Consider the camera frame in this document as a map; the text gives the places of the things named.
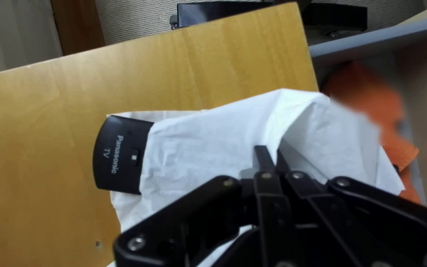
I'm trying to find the open wooden drawer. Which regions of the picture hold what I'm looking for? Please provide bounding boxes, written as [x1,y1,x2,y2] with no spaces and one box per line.
[308,0,427,215]

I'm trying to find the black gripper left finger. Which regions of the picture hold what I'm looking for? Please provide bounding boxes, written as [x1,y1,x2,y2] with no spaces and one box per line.
[112,144,295,267]

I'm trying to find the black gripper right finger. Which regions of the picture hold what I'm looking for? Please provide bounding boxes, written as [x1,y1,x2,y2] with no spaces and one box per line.
[275,150,427,267]

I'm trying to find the white crumpled cloth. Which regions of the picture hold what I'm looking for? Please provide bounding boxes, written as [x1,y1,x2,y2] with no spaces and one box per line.
[108,109,210,236]

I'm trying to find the black TV remote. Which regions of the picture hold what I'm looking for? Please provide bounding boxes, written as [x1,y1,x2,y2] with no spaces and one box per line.
[91,114,154,196]

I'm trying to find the wooden nightstand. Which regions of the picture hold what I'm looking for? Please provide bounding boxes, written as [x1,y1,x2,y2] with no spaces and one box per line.
[0,2,320,267]

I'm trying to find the white pulled tissue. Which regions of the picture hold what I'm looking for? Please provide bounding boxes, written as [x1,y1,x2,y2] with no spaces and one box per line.
[118,88,406,267]

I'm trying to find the orange cloth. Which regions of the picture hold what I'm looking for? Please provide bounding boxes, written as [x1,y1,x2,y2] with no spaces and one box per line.
[320,61,422,205]

